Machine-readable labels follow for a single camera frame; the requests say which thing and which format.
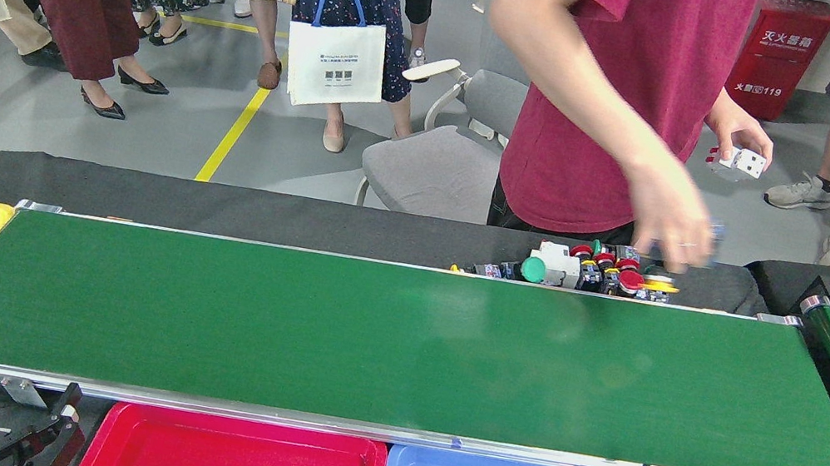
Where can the red fire extinguisher box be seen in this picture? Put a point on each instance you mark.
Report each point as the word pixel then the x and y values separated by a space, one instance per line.
pixel 780 66

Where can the long green conveyor belt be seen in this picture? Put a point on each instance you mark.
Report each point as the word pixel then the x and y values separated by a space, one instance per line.
pixel 363 342

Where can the person's right hand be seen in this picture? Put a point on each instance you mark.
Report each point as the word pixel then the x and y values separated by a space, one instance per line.
pixel 671 217

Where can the person's left forearm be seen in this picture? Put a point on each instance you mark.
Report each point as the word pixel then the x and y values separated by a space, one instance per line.
pixel 723 107

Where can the red plastic tray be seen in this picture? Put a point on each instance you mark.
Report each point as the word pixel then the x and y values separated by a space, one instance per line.
pixel 233 464

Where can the grey office chair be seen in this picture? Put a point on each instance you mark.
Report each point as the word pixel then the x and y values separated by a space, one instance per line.
pixel 426 167

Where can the person's right forearm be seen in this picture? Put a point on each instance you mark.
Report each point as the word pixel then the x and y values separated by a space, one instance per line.
pixel 574 91

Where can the person's left hand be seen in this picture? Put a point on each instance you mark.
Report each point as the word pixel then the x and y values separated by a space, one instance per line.
pixel 735 135

